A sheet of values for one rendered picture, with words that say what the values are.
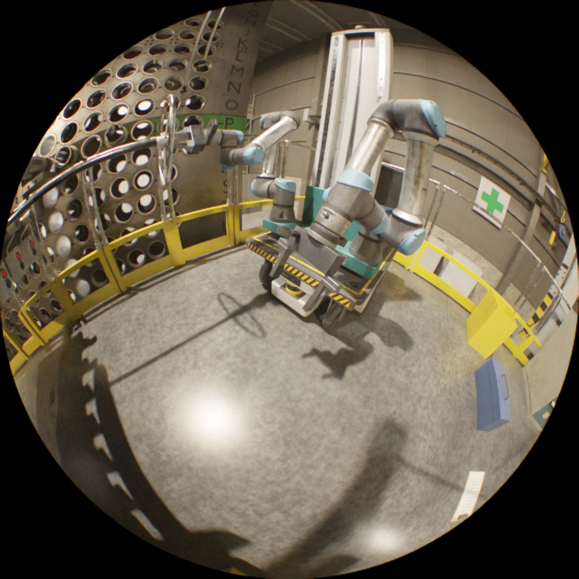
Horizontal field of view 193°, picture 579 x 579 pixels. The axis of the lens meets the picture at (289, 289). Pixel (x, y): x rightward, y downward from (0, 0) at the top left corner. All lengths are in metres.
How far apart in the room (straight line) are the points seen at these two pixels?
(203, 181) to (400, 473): 2.81
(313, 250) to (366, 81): 0.98
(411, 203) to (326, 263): 0.36
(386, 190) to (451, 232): 5.70
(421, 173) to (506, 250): 6.85
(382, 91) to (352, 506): 1.67
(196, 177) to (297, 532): 2.74
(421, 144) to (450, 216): 6.10
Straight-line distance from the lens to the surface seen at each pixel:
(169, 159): 0.60
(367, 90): 1.08
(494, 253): 7.17
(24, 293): 3.02
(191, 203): 2.24
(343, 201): 0.36
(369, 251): 0.70
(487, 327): 1.70
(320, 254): 0.36
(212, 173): 2.30
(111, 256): 1.43
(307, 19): 11.38
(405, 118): 0.61
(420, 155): 0.58
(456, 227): 6.68
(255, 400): 0.73
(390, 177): 1.00
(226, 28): 3.21
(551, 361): 2.77
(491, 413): 1.39
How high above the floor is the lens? 0.71
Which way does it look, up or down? 40 degrees down
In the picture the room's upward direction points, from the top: 8 degrees clockwise
